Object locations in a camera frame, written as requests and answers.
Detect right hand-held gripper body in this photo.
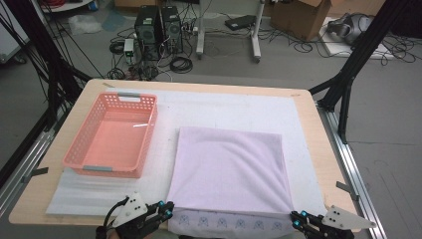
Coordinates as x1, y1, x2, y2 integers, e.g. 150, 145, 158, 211
305, 204, 378, 239

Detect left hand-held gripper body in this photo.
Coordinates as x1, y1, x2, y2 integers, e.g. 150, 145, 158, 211
111, 191, 167, 239

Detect lilac printed towel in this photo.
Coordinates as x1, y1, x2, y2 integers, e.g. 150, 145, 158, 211
165, 125, 297, 239

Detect pink plastic basket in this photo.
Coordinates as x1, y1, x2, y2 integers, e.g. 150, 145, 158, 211
62, 92, 159, 179

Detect grey foam sheet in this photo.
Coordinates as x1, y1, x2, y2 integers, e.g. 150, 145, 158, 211
45, 167, 147, 217

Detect white grid mat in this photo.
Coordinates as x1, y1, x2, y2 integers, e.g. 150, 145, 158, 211
105, 87, 330, 221

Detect small white power box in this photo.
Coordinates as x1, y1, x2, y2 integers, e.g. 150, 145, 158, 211
122, 38, 135, 65

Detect white floor board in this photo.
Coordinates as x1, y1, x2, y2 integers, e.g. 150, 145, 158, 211
319, 16, 396, 61

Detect black computer tower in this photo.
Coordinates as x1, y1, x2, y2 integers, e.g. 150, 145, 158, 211
133, 5, 164, 62
161, 5, 184, 55

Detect white metal stand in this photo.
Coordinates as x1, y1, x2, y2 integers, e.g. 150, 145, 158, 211
195, 0, 267, 64

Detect blue plastic film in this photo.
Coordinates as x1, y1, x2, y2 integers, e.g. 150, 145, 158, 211
101, 9, 127, 33

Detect grey rounded device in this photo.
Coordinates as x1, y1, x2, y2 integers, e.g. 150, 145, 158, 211
325, 12, 374, 46

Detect clear plastic bag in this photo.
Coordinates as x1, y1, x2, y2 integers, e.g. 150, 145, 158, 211
67, 13, 105, 36

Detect brown cardboard box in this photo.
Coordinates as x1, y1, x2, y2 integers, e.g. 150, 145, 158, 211
270, 0, 333, 43

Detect black flat device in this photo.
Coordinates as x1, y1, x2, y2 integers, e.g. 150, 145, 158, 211
224, 14, 259, 32

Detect white cabinet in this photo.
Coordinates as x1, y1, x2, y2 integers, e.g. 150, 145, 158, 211
0, 3, 31, 65

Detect round white table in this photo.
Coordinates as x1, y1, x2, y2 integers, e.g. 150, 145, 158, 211
39, 0, 95, 14

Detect aluminium rail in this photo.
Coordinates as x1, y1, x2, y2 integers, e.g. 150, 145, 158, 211
0, 109, 68, 217
316, 103, 388, 239

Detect black cable coil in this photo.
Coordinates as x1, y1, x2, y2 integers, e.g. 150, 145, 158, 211
169, 56, 194, 75

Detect black metal frame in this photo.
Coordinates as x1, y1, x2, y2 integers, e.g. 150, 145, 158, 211
0, 0, 93, 132
308, 0, 422, 145

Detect tangled black floor cables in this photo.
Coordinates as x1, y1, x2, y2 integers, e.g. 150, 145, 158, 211
258, 28, 418, 68

